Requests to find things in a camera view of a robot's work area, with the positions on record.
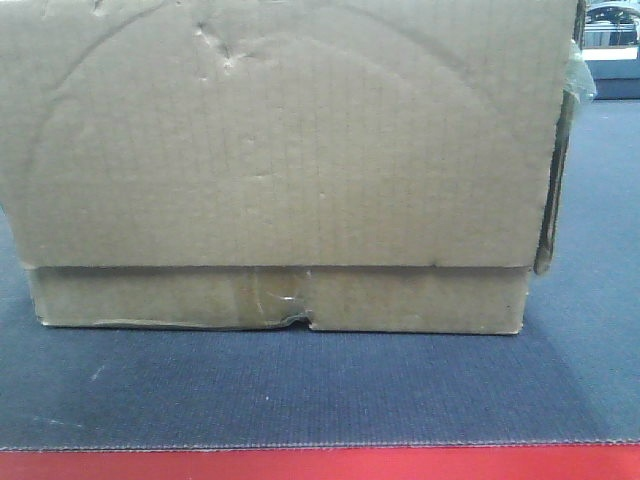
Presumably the brown cardboard carton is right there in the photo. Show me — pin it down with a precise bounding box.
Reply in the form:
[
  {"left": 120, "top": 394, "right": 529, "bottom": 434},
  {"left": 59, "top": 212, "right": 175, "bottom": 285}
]
[{"left": 1, "top": 1, "right": 591, "bottom": 335}]

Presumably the dark grey conveyor belt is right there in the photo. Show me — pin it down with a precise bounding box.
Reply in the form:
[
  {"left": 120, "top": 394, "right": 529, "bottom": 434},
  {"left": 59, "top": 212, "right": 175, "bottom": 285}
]
[{"left": 1, "top": 100, "right": 639, "bottom": 450}]

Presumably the red conveyor edge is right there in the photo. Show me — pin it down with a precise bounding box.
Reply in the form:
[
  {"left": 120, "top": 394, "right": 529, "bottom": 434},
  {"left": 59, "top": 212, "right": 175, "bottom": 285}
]
[{"left": 1, "top": 445, "right": 639, "bottom": 479}]

